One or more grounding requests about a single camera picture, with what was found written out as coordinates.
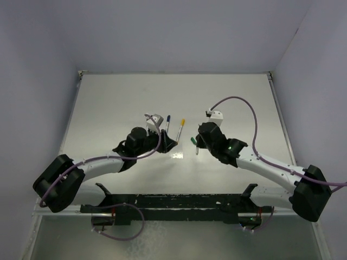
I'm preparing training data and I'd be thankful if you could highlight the yellow marker pen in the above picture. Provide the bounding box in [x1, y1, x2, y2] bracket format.
[176, 125, 183, 143]

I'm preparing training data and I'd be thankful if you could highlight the green pen cap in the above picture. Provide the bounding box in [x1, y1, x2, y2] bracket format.
[190, 137, 196, 145]

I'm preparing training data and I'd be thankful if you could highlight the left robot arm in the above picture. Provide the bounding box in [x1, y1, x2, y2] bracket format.
[33, 127, 178, 213]

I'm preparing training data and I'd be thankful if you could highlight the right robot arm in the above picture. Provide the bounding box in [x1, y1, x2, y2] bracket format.
[196, 122, 332, 222]

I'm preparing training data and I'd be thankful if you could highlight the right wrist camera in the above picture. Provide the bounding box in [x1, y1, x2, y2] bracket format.
[205, 110, 224, 127]

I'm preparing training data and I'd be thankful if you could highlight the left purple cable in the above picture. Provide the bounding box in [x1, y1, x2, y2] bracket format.
[39, 113, 162, 208]

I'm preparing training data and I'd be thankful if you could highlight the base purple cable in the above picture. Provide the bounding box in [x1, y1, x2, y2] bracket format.
[91, 204, 145, 241]

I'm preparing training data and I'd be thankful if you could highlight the aluminium frame rail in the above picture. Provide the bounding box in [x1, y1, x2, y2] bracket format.
[32, 199, 82, 217]

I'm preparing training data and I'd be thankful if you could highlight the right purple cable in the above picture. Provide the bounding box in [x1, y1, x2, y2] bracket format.
[210, 96, 347, 193]

